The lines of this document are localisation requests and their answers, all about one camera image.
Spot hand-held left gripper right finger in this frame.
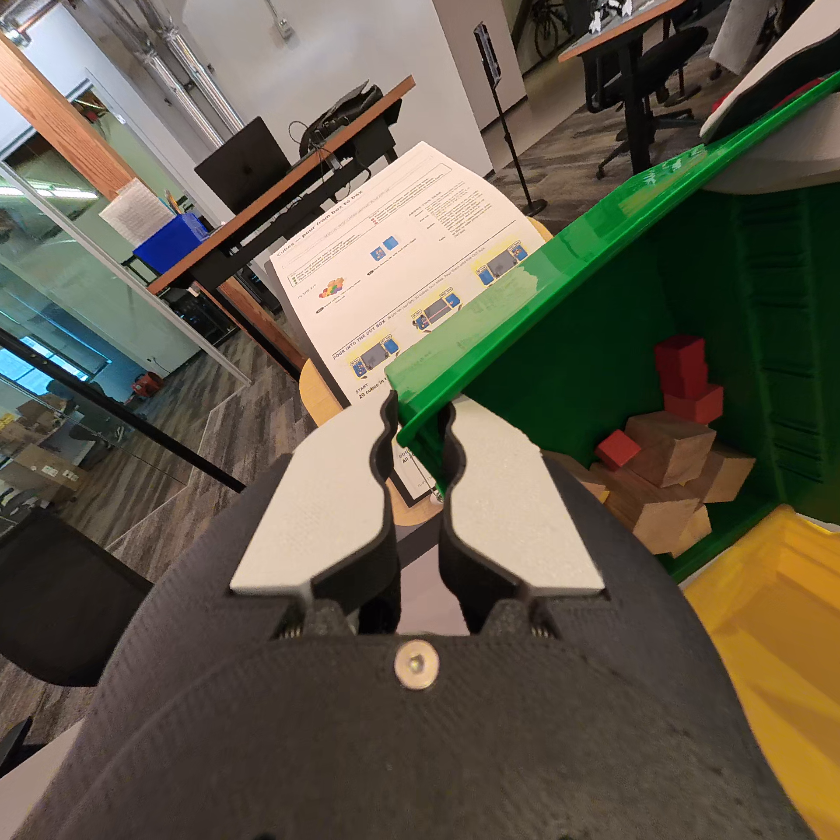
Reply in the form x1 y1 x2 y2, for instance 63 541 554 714
436 400 608 636

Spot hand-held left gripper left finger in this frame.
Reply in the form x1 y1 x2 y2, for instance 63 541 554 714
228 390 403 636

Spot pile of coloured cubes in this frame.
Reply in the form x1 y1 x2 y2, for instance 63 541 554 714
541 335 757 557

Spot green plastic box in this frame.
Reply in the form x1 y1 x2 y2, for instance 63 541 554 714
384 69 840 585

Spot yellow plastic box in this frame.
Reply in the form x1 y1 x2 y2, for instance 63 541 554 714
682 504 840 840

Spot cardboard box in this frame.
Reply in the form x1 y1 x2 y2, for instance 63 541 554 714
20 446 89 500

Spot black mesh chair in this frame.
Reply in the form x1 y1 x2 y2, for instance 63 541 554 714
0 508 155 686

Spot blue plastic bin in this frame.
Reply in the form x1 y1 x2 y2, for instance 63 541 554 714
133 211 211 277

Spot printed instruction sheet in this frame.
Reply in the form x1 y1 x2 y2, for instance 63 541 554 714
269 140 547 506

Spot wooden desk with black legs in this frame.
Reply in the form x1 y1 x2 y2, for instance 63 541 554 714
146 74 417 296
558 0 686 175

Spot stack of clear trays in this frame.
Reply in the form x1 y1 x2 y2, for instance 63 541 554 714
98 178 175 240

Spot black laptop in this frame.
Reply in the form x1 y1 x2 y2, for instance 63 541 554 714
194 117 293 214

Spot black backpack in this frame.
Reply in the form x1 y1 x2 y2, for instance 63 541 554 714
298 82 385 155

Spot silver vertical pipes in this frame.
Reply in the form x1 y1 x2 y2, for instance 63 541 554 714
134 26 245 153

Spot black floor sign stand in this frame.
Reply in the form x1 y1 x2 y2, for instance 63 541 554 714
472 21 549 217

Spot wooden pillar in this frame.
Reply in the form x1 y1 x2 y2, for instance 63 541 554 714
0 33 312 382

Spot black office chair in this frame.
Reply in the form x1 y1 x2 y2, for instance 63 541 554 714
594 26 710 181

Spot bicycle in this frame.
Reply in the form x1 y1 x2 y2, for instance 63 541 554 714
532 0 572 60

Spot white table with black edge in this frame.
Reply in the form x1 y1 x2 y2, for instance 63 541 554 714
699 0 840 194

